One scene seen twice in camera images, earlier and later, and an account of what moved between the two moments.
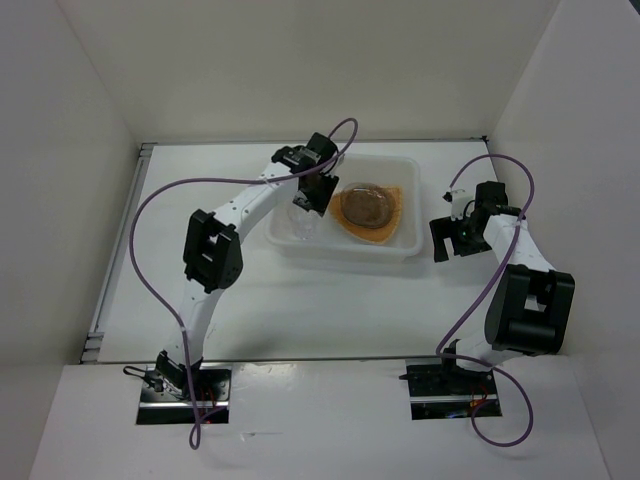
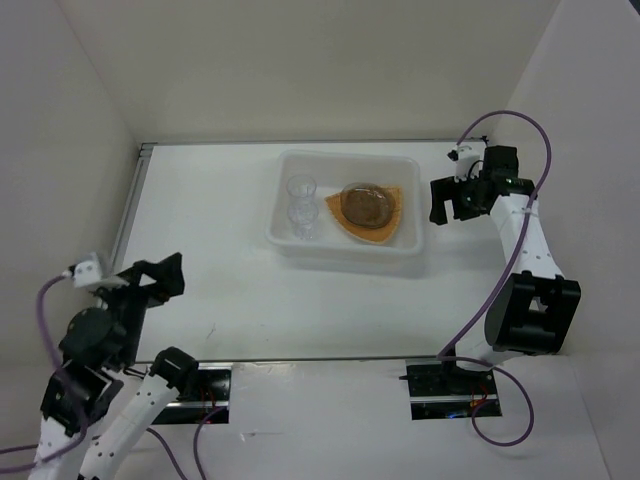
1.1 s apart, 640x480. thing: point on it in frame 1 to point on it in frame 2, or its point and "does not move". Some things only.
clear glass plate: [367, 204] does not move
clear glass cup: [304, 222] does not move
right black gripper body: [470, 241] to [466, 204]
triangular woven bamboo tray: [376, 235] does not move
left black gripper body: [317, 196] to [130, 302]
